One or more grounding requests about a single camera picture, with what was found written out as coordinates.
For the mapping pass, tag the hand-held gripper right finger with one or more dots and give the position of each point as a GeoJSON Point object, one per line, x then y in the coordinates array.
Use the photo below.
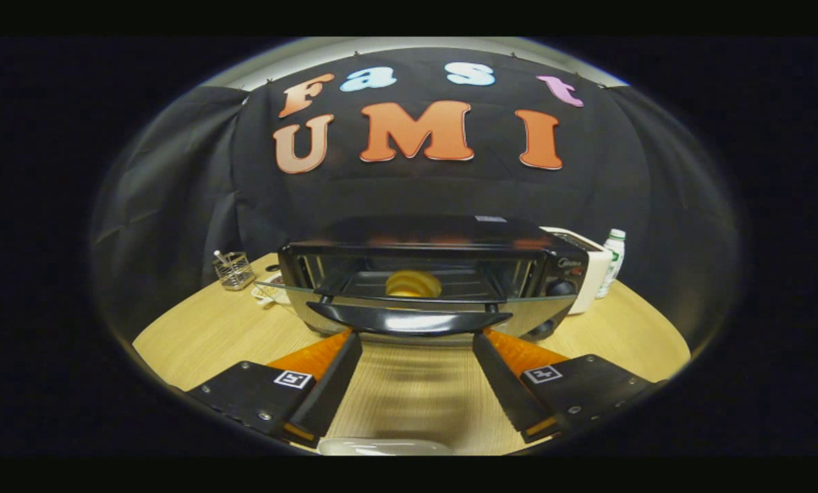
{"type": "Point", "coordinates": [508, 390]}

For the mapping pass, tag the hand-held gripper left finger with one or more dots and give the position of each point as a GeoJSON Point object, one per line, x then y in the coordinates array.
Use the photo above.
{"type": "Point", "coordinates": [330, 390]}

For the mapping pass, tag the golden croissant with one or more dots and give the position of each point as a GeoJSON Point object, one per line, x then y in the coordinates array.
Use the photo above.
{"type": "Point", "coordinates": [413, 282]}

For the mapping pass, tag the black toaster oven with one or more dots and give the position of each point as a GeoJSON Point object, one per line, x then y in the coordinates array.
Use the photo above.
{"type": "Point", "coordinates": [422, 236]}

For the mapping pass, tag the clear glass plate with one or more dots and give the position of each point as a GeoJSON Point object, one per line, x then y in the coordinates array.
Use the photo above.
{"type": "Point", "coordinates": [381, 448]}

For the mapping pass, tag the small white packets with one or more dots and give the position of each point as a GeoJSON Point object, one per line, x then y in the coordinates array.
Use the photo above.
{"type": "Point", "coordinates": [268, 293]}

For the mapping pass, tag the white box appliance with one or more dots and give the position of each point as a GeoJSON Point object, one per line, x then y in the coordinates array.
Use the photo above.
{"type": "Point", "coordinates": [597, 274]}

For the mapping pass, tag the white bottle green label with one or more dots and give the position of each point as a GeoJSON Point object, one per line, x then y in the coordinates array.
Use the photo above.
{"type": "Point", "coordinates": [614, 263]}

